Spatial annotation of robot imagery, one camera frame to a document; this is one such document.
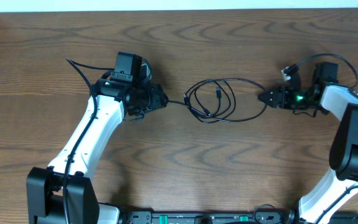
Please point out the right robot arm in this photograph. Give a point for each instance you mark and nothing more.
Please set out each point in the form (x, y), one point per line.
(325, 95)

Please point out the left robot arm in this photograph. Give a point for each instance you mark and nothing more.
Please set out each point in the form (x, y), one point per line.
(63, 192)

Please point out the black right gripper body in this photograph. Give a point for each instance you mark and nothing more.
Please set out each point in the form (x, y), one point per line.
(295, 99)

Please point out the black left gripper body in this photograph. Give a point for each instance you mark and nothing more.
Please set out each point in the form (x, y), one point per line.
(159, 97)

